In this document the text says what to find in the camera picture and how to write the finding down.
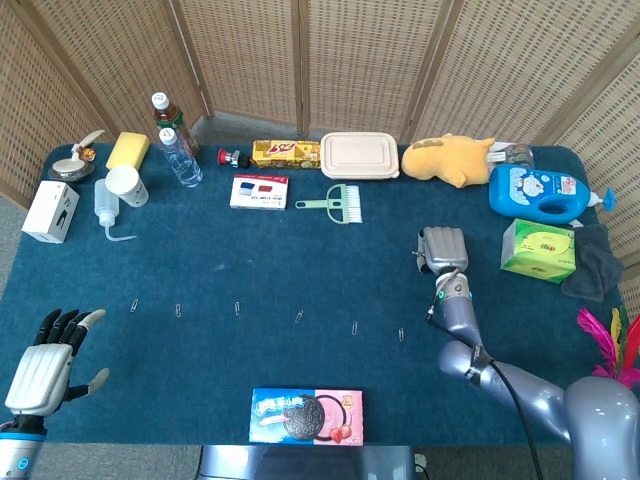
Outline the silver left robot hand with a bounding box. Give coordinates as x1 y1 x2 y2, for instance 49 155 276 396
3 308 111 417

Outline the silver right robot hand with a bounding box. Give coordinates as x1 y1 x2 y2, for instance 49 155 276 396
412 226 471 275

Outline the yellow plush toy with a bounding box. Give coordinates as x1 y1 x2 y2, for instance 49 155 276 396
401 132 509 189

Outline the green tissue box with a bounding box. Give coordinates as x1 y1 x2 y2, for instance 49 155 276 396
500 218 577 285

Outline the blue detergent bottle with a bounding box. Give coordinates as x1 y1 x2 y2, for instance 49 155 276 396
488 164 617 225

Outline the clear plastic jar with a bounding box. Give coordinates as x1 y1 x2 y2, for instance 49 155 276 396
492 143 535 169

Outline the beige lidded lunch box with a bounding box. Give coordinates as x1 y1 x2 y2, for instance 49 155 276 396
319 131 401 180

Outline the dark grey cloth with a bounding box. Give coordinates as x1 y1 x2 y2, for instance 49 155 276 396
560 223 625 304

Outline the white cardboard product box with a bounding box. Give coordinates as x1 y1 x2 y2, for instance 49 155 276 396
21 180 81 245

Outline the translucent plastic wash bottle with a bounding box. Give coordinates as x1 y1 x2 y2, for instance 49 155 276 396
93 178 139 244

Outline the pink feather duster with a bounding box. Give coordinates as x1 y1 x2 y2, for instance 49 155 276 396
576 304 640 390

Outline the yellow cracker packet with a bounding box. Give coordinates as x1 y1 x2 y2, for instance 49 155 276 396
251 139 322 170

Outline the white box red blue print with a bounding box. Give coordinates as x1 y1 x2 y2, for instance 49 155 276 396
229 173 291 212

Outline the dark blue carpet mat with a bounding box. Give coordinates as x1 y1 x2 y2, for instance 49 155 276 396
0 143 626 446

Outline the round metal tin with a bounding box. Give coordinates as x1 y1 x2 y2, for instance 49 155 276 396
48 158 96 184

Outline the white paper cup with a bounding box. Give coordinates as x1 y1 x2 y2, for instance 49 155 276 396
104 164 151 208

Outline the woven rattan folding screen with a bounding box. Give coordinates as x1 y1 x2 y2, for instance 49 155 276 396
0 0 640 321

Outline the Oreo strawberry cookie box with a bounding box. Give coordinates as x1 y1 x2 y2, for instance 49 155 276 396
248 387 365 446

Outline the yellow sponge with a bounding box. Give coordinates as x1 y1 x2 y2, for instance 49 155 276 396
105 131 151 171

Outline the red emergency stop button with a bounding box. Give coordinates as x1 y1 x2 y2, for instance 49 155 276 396
216 147 251 169

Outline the clear plastic water bottle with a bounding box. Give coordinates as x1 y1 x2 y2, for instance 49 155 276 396
157 127 204 189

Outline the grey robot torso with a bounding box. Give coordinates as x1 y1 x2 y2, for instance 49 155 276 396
197 443 416 480

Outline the brown tea bottle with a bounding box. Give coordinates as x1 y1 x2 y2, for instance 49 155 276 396
150 91 201 157

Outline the green handle cleaning brush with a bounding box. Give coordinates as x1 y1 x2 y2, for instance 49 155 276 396
294 183 365 225

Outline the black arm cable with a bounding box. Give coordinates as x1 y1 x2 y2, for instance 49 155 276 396
425 269 546 480

